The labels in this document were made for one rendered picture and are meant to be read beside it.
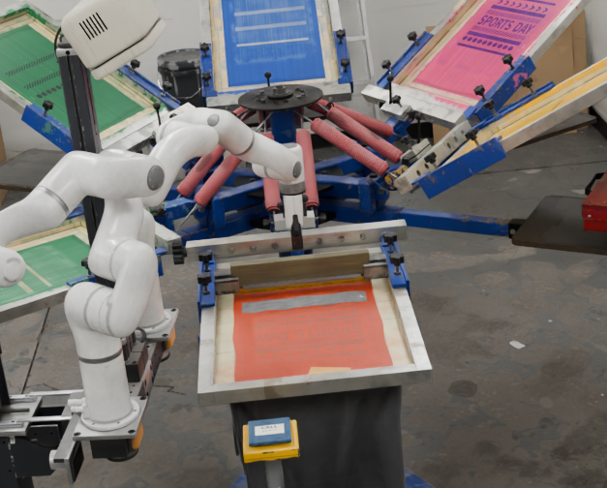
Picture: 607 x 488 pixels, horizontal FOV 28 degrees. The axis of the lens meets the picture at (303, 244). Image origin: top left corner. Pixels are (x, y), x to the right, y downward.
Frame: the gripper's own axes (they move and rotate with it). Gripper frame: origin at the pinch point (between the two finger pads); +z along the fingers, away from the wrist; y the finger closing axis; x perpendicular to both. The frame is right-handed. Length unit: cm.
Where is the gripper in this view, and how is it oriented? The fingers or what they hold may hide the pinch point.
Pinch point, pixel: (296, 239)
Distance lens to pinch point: 351.7
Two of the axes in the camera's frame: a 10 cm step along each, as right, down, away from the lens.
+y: 0.5, 3.8, -9.2
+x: 10.0, -0.9, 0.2
